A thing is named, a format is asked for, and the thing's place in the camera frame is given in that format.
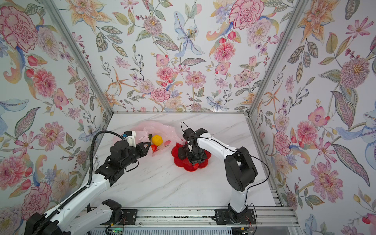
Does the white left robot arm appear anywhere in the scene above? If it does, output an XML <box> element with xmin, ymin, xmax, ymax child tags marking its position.
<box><xmin>25</xmin><ymin>141</ymin><xmax>151</xmax><ymax>235</ymax></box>

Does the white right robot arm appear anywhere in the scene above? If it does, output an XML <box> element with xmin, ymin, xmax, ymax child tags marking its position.
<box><xmin>178</xmin><ymin>128</ymin><xmax>258</xmax><ymax>224</ymax></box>

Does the black corrugated cable conduit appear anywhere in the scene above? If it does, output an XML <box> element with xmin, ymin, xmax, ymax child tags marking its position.
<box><xmin>24</xmin><ymin>130</ymin><xmax>125</xmax><ymax>235</ymax></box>

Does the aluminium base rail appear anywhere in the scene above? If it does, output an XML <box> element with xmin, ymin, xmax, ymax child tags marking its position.
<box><xmin>90</xmin><ymin>206</ymin><xmax>303</xmax><ymax>235</ymax></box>

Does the aluminium frame post left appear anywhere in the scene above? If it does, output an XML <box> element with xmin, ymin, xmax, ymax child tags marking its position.
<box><xmin>41</xmin><ymin>0</ymin><xmax>114</xmax><ymax>117</ymax></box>

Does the red orange pepper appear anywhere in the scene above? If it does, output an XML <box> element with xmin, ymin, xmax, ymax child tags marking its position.
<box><xmin>151</xmin><ymin>145</ymin><xmax>158</xmax><ymax>152</ymax></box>

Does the aluminium frame post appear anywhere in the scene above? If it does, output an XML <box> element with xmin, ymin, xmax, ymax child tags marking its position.
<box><xmin>247</xmin><ymin>1</ymin><xmax>308</xmax><ymax>118</ymax></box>
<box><xmin>41</xmin><ymin>0</ymin><xmax>114</xmax><ymax>117</ymax></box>

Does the yellow bell pepper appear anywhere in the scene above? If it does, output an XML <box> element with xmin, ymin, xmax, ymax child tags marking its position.
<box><xmin>151</xmin><ymin>135</ymin><xmax>163</xmax><ymax>147</ymax></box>

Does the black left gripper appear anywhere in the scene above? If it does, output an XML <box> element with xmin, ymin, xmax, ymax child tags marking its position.
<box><xmin>120</xmin><ymin>141</ymin><xmax>153</xmax><ymax>169</ymax></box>

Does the thin black right cable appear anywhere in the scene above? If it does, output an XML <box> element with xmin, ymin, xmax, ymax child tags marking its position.
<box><xmin>180</xmin><ymin>121</ymin><xmax>271</xmax><ymax>194</ymax></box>

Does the aluminium frame post right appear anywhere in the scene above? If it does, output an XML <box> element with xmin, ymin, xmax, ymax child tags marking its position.
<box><xmin>247</xmin><ymin>1</ymin><xmax>308</xmax><ymax>118</ymax></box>

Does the pink plastic bag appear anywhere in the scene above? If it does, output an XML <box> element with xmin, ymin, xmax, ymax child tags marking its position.
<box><xmin>131</xmin><ymin>121</ymin><xmax>185</xmax><ymax>157</ymax></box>

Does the red flower-shaped plate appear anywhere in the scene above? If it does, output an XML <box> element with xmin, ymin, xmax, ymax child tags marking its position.
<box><xmin>171</xmin><ymin>143</ymin><xmax>212</xmax><ymax>172</ymax></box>

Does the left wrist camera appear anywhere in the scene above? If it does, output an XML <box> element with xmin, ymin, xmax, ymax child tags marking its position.
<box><xmin>122</xmin><ymin>131</ymin><xmax>136</xmax><ymax>147</ymax></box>

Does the dark purple grape bunch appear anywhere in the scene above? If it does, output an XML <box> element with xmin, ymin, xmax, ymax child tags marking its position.
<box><xmin>178</xmin><ymin>146</ymin><xmax>189</xmax><ymax>161</ymax></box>

